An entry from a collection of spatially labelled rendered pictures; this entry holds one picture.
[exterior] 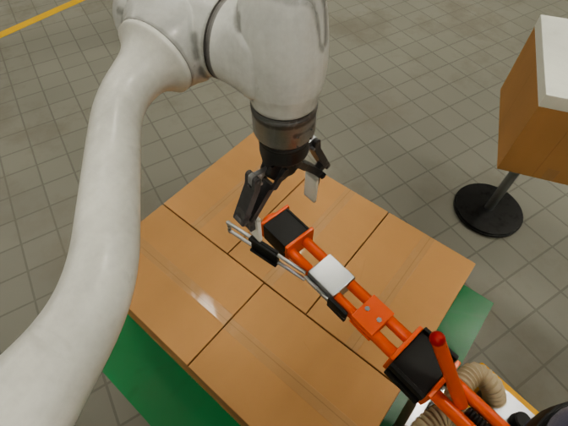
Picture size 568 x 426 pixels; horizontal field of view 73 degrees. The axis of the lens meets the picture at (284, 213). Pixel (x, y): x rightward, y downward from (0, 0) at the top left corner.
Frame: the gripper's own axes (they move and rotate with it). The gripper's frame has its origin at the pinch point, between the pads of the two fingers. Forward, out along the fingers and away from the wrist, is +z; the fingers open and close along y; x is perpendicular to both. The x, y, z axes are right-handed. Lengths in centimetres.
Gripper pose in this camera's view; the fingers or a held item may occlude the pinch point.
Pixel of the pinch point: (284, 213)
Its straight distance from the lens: 72.1
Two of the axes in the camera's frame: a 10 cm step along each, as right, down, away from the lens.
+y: 7.5, -5.3, 3.8
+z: 0.0, 5.8, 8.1
